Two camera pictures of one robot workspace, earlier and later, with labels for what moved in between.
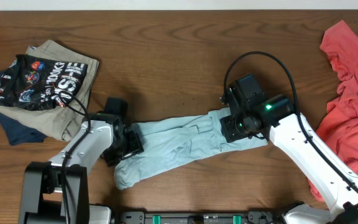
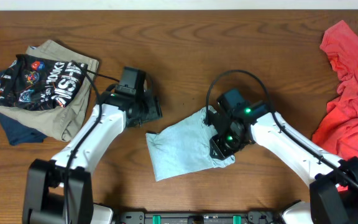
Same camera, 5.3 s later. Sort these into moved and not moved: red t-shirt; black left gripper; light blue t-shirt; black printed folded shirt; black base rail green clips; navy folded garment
Moved: black left gripper; light blue t-shirt
Not moved: black base rail green clips; red t-shirt; black printed folded shirt; navy folded garment
